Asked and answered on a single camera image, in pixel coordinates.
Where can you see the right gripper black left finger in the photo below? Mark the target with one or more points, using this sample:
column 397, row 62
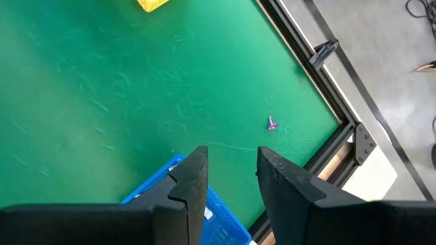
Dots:
column 102, row 224

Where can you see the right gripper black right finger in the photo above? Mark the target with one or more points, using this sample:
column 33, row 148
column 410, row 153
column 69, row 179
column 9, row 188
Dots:
column 306, row 211

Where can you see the purple witch hat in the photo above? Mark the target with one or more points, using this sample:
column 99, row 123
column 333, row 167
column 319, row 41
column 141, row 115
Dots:
column 272, row 124

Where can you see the white ghost figure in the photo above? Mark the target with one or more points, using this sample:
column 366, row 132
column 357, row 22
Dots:
column 208, row 213

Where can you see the blue plastic basket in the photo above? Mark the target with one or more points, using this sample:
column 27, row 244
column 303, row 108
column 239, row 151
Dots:
column 225, row 224

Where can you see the green table mat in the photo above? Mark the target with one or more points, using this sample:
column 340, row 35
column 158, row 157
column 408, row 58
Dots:
column 102, row 85

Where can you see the wood-coloured tool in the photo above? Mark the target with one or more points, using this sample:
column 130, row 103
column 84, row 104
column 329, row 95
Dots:
column 426, row 67

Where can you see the yellow plastic basket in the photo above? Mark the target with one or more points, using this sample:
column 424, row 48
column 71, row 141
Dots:
column 151, row 4

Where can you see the black corner bracket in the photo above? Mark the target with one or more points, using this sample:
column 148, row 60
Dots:
column 364, row 143

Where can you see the black aluminium table frame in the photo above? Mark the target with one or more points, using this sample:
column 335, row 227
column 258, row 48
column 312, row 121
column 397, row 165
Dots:
column 323, row 92

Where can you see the black frame bracket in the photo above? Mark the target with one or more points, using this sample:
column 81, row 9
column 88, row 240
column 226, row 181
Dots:
column 323, row 51

